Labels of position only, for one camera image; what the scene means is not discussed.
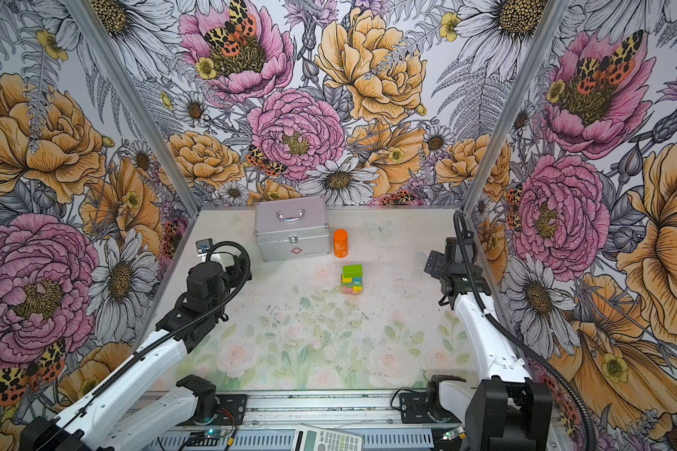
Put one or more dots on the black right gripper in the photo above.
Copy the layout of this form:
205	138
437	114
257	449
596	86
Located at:
434	264

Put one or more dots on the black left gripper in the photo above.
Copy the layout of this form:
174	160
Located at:
234	272

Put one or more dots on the green cube block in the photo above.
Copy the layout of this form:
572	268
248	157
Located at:
352	271

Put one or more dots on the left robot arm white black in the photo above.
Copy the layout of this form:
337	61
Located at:
195	314

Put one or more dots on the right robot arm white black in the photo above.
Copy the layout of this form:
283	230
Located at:
505	409

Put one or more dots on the silver aluminium case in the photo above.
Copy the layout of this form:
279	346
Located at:
292	229

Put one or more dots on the orange cylinder bottle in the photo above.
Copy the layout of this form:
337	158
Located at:
340	243

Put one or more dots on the grey calculator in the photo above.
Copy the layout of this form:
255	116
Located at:
308	438

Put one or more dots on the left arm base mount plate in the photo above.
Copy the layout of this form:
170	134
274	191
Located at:
230	410

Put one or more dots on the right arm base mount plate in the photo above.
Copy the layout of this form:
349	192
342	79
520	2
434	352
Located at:
413	408

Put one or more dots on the aluminium front rail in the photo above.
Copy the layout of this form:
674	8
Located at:
266	410

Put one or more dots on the aluminium frame corner post right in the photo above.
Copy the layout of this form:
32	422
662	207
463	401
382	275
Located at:
541	44

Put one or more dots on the aluminium frame corner post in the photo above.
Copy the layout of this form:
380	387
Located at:
541	44
110	60

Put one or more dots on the aluminium frame corner post left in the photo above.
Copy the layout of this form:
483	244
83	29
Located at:
110	60

